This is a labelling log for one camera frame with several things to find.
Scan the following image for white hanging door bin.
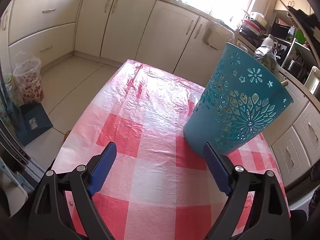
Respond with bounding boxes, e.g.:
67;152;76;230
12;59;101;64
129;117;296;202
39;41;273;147
203;21;235;50

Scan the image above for yellow patterned slipper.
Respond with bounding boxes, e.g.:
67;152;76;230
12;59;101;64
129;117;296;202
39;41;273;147
63;130;72;141

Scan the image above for teal perforated plastic basket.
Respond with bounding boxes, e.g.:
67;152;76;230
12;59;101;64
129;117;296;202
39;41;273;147
183;43;293;157

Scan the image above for green vegetables plastic bag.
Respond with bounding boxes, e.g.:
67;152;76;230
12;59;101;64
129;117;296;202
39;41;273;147
253;45;278;72

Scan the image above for clear floral waste bin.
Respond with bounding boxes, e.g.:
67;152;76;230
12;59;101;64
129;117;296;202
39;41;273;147
13;56;44;104

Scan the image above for white electric kettle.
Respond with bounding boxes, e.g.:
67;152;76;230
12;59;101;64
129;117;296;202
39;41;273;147
304;66;320;95

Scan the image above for dark blue box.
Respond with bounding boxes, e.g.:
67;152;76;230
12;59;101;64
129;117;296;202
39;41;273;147
15;103;53;146

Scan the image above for red checkered plastic tablecloth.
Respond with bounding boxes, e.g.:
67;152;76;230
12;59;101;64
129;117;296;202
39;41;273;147
46;57;226;239

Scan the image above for white thermos jug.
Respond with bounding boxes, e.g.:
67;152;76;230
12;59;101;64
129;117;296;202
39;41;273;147
261;34;278;49

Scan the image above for stacked bowls and pots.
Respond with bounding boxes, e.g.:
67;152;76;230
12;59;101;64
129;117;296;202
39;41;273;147
240;11;267;41

